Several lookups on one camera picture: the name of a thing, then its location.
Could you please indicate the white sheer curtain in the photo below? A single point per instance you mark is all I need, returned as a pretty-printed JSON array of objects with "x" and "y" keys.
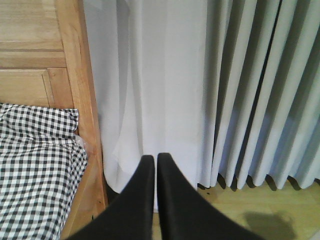
[{"x": 148, "y": 64}]

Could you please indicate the grey pleated curtain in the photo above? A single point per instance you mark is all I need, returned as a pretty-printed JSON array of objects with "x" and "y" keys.
[{"x": 261, "y": 100}]

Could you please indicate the black white checkered bedding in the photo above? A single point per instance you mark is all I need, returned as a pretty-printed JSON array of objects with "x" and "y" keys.
[{"x": 41, "y": 166}]

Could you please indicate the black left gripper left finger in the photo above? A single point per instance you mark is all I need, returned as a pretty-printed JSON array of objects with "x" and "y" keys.
[{"x": 130, "y": 215}]

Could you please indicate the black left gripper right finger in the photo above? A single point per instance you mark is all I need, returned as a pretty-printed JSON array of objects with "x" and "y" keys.
[{"x": 185, "y": 215}]

